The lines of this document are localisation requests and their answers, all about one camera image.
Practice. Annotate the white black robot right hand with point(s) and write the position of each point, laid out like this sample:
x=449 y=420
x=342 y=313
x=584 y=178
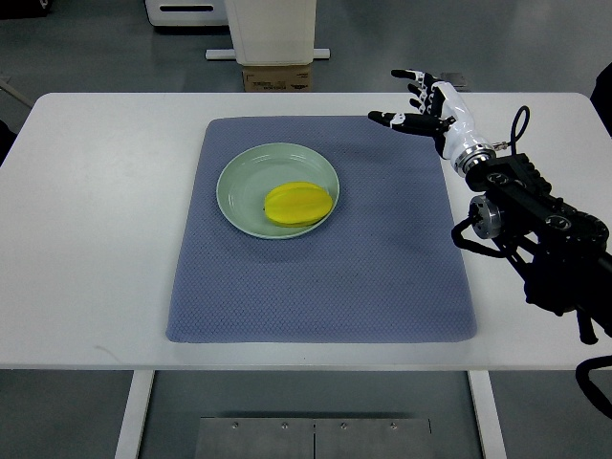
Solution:
x=441 y=114

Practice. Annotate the yellow starfruit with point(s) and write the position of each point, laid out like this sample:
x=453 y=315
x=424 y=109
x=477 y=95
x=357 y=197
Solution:
x=297 y=204

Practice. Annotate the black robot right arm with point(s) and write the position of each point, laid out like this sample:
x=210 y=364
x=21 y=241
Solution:
x=558 y=251

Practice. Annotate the light green plate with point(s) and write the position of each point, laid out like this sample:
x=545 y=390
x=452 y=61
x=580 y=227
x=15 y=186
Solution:
x=249 y=177

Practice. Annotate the metal floor plate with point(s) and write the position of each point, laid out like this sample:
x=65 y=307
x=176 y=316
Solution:
x=314 y=438

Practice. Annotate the grey floor socket cover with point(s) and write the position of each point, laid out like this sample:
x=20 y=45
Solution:
x=457 y=80

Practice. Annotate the blue-grey textured mat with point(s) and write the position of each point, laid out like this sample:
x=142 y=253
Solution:
x=380 y=269

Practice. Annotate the brown cardboard box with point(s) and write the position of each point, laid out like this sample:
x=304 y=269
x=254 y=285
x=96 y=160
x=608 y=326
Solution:
x=277 y=79

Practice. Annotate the white appliance with slot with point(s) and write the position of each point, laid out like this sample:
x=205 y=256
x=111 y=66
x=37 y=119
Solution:
x=186 y=13

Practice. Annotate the white right table leg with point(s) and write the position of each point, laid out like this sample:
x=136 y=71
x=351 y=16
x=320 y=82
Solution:
x=486 y=415

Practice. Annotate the white table leg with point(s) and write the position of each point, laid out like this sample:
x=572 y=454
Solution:
x=486 y=415
x=134 y=415

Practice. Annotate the white left table leg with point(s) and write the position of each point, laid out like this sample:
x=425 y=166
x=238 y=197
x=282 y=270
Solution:
x=134 y=415

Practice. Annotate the white pedestal stand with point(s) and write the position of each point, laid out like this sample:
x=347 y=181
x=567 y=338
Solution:
x=271 y=33

